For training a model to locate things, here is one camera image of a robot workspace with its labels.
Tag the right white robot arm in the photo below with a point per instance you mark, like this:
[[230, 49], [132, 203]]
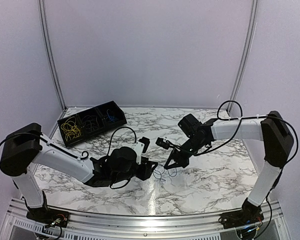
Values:
[[271, 129]]

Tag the left aluminium frame post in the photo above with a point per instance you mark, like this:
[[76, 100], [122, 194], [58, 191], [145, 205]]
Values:
[[49, 54]]

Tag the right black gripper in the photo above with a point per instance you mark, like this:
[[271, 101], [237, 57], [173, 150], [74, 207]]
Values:
[[181, 161]]

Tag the aluminium front rail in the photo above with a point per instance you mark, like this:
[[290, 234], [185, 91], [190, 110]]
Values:
[[97, 226]]

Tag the right aluminium frame post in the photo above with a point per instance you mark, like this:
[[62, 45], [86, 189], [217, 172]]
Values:
[[250, 34]]

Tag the aluminium frame post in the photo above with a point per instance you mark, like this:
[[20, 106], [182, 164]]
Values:
[[250, 34], [49, 54]]

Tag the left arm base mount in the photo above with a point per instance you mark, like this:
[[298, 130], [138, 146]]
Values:
[[48, 216]]

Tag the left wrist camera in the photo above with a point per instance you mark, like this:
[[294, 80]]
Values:
[[140, 147]]

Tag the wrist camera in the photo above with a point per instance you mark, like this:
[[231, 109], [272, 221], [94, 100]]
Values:
[[164, 143], [140, 147]]

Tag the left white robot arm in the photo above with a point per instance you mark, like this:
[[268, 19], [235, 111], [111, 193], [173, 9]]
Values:
[[28, 145]]

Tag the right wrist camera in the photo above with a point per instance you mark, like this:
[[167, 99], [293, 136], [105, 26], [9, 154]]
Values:
[[164, 143]]

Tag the black three-compartment bin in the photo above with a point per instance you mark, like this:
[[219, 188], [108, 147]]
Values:
[[90, 123]]

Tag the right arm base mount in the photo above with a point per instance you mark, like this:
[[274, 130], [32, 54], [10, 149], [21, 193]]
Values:
[[236, 219]]

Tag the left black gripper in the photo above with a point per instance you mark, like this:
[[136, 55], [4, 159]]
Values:
[[147, 170]]

